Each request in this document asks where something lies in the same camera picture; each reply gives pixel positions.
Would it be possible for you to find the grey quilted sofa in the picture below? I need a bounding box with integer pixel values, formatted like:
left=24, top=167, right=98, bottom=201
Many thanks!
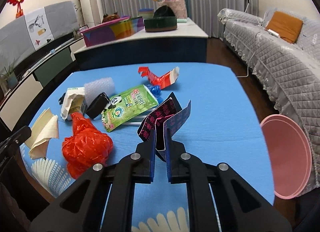
left=217, top=8, right=319, bottom=195

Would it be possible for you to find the white bubble wrap roll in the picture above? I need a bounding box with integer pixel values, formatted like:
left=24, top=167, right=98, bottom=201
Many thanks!
left=84, top=77, right=115, bottom=100

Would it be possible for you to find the white coffee table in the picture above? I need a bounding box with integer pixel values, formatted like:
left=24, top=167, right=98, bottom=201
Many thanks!
left=74, top=18, right=208, bottom=71

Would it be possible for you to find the black tape roll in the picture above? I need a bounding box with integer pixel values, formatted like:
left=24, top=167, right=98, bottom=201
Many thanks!
left=86, top=92, right=110, bottom=119

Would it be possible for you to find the red plastic bag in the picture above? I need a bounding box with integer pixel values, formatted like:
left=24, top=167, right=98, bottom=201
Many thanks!
left=62, top=112, right=113, bottom=179

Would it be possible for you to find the tv cabinet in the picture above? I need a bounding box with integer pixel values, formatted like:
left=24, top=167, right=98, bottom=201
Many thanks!
left=1, top=38, right=85, bottom=137

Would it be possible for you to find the red crushed carton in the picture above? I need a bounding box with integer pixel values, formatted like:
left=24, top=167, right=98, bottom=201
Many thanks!
left=138, top=66, right=180, bottom=90

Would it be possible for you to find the orange cushion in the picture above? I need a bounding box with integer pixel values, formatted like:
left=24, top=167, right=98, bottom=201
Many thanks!
left=265, top=11, right=303, bottom=44

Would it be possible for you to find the blue plastic bag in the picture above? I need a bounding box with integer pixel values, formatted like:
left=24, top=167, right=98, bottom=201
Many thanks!
left=147, top=84, right=161, bottom=97

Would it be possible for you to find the beige folded paper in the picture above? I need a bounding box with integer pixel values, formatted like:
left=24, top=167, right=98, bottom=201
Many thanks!
left=25, top=108, right=59, bottom=159

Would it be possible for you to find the potted plant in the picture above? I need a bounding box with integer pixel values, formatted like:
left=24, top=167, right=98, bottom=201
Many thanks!
left=1, top=60, right=18, bottom=90

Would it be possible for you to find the green panda snack bag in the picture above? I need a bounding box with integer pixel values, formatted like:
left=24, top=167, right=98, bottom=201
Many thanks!
left=101, top=85, right=158, bottom=132

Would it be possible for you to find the pink quilted bag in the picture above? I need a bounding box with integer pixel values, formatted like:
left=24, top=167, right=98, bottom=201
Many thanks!
left=157, top=0, right=188, bottom=19

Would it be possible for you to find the colourful storage box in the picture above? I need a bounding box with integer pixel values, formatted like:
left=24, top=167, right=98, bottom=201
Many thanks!
left=80, top=17, right=144, bottom=47

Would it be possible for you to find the white paper box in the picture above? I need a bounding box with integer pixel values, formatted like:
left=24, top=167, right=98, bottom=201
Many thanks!
left=60, top=87, right=87, bottom=120

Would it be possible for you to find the covered television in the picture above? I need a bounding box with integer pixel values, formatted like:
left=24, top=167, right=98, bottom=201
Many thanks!
left=1, top=1, right=79, bottom=72

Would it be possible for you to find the dark patterned cardboard box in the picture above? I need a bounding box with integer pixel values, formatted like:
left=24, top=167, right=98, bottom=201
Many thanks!
left=137, top=92, right=191, bottom=162

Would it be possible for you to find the pink trash bin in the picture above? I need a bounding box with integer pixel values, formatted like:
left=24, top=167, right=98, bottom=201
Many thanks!
left=260, top=114, right=312, bottom=199

